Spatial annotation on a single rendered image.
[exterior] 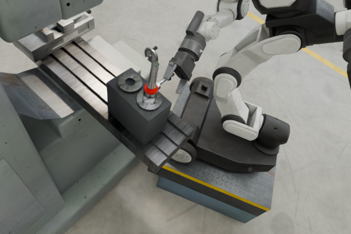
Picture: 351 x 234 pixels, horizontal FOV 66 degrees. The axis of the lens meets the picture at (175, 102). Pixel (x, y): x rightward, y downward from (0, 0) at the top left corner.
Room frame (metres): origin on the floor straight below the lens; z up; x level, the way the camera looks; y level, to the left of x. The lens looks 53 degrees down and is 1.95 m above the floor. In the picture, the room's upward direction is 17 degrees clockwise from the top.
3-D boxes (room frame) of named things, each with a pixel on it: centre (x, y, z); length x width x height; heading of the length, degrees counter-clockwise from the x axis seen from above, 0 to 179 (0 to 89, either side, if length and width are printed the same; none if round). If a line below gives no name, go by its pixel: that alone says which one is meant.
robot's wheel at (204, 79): (1.27, -0.16, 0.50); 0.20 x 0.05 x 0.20; 85
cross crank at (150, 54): (1.23, 0.26, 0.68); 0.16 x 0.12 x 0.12; 154
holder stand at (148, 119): (0.58, 0.13, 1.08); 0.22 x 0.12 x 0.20; 61
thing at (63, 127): (0.78, 0.48, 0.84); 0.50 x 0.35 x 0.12; 154
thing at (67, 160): (0.80, 0.47, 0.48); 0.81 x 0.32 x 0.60; 154
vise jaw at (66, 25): (0.92, 0.63, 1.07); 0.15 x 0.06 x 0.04; 67
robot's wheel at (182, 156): (0.75, -0.11, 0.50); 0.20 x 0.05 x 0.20; 85
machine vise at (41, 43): (0.89, 0.64, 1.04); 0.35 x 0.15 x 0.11; 157
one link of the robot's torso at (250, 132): (0.98, -0.41, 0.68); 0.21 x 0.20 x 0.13; 85
